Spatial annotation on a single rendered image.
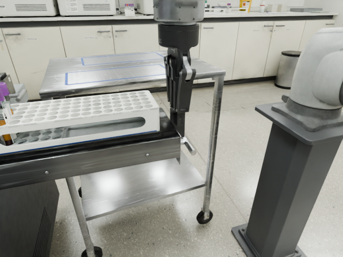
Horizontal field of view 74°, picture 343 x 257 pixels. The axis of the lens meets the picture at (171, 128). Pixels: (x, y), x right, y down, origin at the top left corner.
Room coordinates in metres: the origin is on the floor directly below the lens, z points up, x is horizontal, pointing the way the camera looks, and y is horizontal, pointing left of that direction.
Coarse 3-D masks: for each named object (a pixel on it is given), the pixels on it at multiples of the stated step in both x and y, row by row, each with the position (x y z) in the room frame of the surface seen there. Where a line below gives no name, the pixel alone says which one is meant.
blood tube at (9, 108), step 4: (0, 84) 0.36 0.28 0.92; (4, 84) 0.36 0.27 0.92; (4, 88) 0.36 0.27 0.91; (4, 92) 0.36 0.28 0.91; (8, 92) 0.36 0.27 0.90; (4, 96) 0.36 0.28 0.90; (8, 96) 0.36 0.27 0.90; (4, 100) 0.36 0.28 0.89; (8, 100) 0.36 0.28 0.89; (8, 104) 0.36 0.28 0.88; (8, 108) 0.36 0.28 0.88; (12, 108) 0.36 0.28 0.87; (8, 112) 0.35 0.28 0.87; (12, 112) 0.36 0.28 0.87
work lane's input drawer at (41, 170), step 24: (168, 120) 0.43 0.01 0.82; (72, 144) 0.34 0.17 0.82; (96, 144) 0.34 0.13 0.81; (120, 144) 0.36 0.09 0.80; (144, 144) 0.36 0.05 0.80; (168, 144) 0.37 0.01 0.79; (0, 168) 0.29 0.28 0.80; (24, 168) 0.30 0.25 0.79; (48, 168) 0.31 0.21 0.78; (72, 168) 0.32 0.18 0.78; (96, 168) 0.33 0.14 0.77
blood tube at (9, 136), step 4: (0, 104) 0.32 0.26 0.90; (0, 108) 0.32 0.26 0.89; (0, 112) 0.32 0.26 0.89; (0, 116) 0.32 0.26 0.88; (4, 116) 0.32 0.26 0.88; (0, 120) 0.32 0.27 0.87; (4, 120) 0.32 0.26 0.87; (0, 124) 0.31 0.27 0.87; (4, 124) 0.32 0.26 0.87; (4, 136) 0.32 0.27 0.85; (8, 136) 0.32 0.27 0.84; (4, 140) 0.32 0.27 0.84; (8, 140) 0.32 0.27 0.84; (12, 140) 0.32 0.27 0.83; (8, 144) 0.32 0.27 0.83
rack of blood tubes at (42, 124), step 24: (96, 96) 0.45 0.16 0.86; (120, 96) 0.44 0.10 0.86; (144, 96) 0.45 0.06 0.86; (24, 120) 0.34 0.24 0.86; (48, 120) 0.33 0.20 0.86; (72, 120) 0.34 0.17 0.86; (96, 120) 0.35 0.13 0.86; (120, 120) 0.44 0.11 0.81; (144, 120) 0.44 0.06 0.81; (0, 144) 0.31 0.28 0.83; (24, 144) 0.32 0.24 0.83; (48, 144) 0.33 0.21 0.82
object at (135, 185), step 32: (64, 64) 0.90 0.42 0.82; (96, 64) 0.90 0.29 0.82; (128, 64) 0.90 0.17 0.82; (160, 64) 0.90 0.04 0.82; (192, 64) 0.90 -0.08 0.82; (64, 96) 0.99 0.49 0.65; (96, 192) 0.76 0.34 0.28; (128, 192) 0.76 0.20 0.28; (160, 192) 0.76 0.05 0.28; (96, 256) 0.61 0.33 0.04
